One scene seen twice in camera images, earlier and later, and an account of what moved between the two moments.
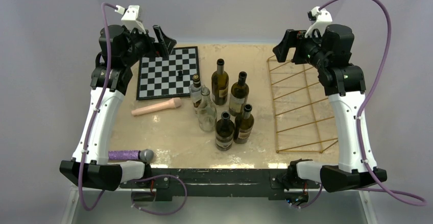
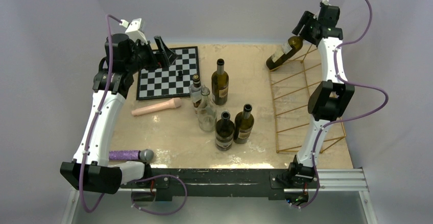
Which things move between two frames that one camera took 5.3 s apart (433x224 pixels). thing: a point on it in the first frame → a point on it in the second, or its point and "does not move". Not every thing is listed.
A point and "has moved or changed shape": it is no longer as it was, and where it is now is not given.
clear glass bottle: x=207 y=113 does not move
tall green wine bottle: x=219 y=84 does not move
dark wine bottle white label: x=224 y=132 does not move
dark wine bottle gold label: x=244 y=125 does not move
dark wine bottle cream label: x=239 y=96 has moved or changed shape
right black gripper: x=295 y=38 → x=307 y=18
